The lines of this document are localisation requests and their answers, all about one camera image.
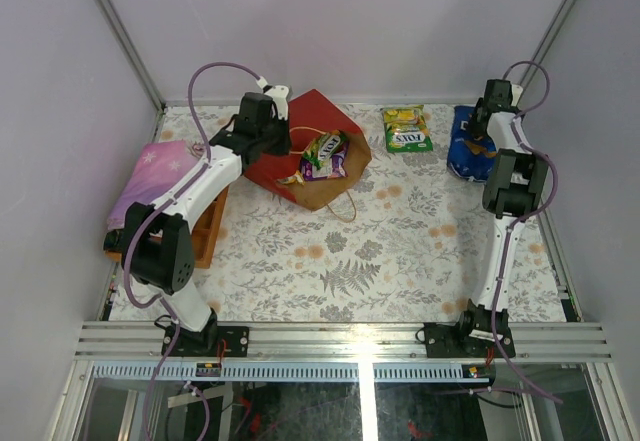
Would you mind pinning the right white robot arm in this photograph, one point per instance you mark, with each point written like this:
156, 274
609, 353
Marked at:
511, 193

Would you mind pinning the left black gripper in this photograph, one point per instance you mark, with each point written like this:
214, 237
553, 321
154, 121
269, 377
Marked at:
278, 140

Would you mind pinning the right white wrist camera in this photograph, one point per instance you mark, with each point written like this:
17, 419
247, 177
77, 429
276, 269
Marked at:
515, 93

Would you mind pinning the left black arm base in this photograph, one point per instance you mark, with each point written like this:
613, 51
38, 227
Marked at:
214, 341

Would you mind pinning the red paper bag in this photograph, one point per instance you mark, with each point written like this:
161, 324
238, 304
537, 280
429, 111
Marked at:
311, 115

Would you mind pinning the orange wooden tray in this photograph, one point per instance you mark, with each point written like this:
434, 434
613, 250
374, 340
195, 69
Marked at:
204, 235

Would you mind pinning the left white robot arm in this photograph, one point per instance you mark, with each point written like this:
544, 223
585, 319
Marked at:
158, 258

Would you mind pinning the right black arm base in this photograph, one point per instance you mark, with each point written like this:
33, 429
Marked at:
470, 337

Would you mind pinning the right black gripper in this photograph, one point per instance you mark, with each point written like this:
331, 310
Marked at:
474, 127

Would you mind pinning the purple snack packet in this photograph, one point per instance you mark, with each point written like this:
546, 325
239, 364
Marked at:
332, 169

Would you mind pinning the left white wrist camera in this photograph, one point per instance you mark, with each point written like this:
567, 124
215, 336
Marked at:
279, 94

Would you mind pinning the green yellow snack packet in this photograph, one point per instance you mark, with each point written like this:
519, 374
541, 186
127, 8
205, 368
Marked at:
322, 148

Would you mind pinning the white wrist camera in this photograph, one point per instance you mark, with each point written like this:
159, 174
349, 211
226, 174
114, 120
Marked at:
279, 94
515, 93

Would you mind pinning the purple frozen gift bag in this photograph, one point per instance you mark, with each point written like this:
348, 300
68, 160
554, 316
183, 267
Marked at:
159, 167

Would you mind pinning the blue chips bag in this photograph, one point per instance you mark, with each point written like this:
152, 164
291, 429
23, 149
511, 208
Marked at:
469, 159

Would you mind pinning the green candy bag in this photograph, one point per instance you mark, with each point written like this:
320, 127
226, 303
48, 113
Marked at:
406, 130

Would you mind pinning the floral table cloth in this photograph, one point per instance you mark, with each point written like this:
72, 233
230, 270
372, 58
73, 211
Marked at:
404, 244

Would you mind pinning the aluminium front rail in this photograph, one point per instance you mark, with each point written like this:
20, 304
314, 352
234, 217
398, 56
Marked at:
285, 351

